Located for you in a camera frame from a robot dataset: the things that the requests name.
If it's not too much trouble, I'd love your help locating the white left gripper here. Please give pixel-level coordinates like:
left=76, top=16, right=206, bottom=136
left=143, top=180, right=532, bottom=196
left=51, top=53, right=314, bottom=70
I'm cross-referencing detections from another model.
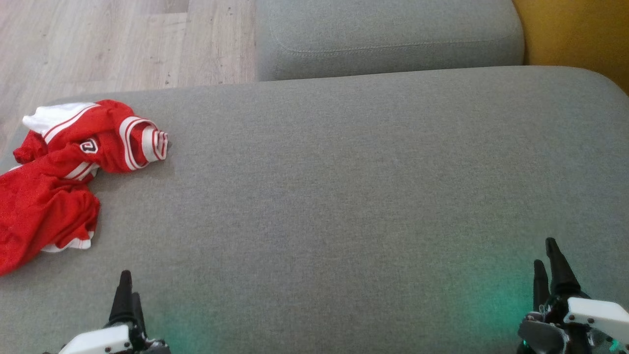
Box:
left=58, top=270, right=172, bottom=354

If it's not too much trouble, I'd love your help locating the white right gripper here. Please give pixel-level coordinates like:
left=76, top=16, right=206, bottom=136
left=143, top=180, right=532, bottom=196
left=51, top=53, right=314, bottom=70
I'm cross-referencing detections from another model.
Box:
left=516, top=237, right=629, bottom=354

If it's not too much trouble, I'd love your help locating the red and white jersey shirt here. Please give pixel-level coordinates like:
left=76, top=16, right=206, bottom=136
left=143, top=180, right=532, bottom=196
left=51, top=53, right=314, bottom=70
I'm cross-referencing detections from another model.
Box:
left=0, top=99, right=170, bottom=277

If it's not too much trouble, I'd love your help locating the large grey sofa seat cushion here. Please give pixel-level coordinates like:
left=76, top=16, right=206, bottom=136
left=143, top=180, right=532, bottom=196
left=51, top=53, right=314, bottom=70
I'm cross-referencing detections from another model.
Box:
left=0, top=65, right=629, bottom=354

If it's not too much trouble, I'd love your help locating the medium yellow sofa backrest segment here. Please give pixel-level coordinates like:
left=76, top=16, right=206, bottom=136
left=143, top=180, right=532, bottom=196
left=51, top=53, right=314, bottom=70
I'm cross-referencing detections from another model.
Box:
left=513, top=0, right=629, bottom=95

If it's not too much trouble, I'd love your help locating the small grey sofa seat cushion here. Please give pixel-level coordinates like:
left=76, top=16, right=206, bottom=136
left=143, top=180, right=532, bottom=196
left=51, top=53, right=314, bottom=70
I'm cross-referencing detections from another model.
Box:
left=256, top=0, right=525, bottom=82

